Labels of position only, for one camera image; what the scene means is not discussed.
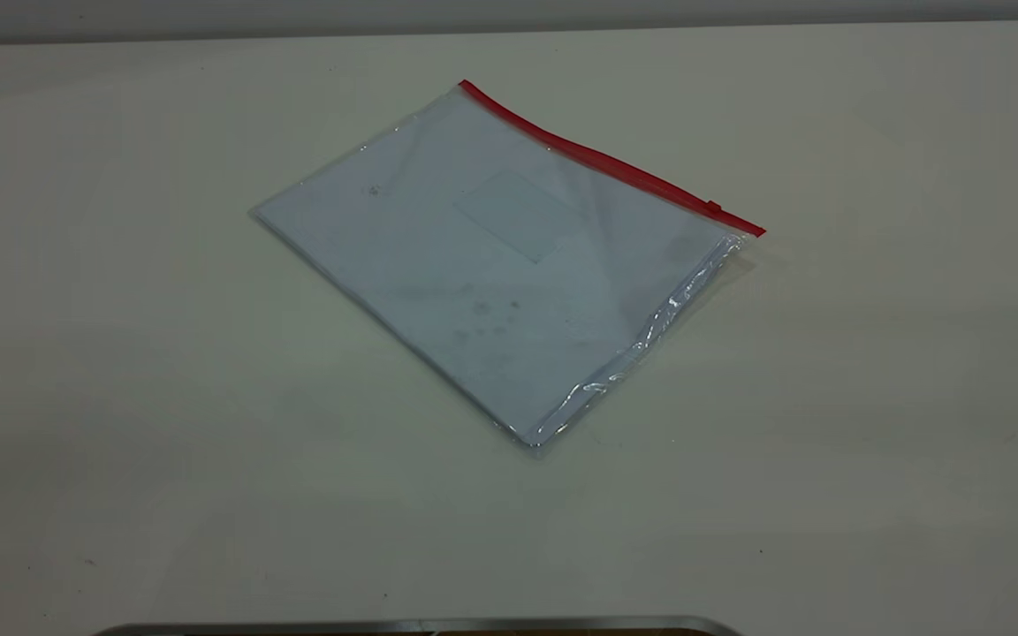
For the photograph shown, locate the clear plastic zip bag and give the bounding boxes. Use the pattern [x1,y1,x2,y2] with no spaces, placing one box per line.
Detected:
[248,78,768,456]

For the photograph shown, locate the silver metal frame rim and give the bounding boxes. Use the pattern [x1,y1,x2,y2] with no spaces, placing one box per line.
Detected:
[89,616,744,636]

